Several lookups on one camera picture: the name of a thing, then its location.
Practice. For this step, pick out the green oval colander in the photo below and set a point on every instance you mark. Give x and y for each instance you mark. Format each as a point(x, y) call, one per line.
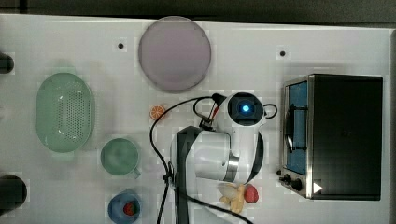
point(64, 119)

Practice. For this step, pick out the red toy apple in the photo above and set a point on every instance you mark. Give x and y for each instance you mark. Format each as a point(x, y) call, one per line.
point(251, 194)

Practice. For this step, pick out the black cylinder post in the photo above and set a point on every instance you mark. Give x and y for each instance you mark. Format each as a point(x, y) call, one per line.
point(6, 63)
point(13, 193)

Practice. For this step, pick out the silver toaster oven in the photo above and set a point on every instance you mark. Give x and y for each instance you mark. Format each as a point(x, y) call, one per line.
point(332, 137)

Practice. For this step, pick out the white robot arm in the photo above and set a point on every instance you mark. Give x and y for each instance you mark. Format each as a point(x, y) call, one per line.
point(231, 152)

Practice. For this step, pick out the grey round plate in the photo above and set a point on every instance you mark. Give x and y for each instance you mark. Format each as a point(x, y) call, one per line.
point(174, 53)

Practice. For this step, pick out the peeled toy banana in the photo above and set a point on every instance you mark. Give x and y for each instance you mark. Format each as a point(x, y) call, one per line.
point(232, 196)

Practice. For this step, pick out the orange slice toy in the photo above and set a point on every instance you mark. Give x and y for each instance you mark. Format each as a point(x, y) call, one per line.
point(157, 112)

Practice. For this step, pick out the red toy strawberry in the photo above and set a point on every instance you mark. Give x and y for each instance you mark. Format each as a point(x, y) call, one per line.
point(129, 209)

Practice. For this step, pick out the blue bowl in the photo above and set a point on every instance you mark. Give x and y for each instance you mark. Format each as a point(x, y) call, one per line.
point(116, 204)

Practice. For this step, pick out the green mug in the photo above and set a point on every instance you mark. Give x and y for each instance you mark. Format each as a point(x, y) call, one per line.
point(120, 156)

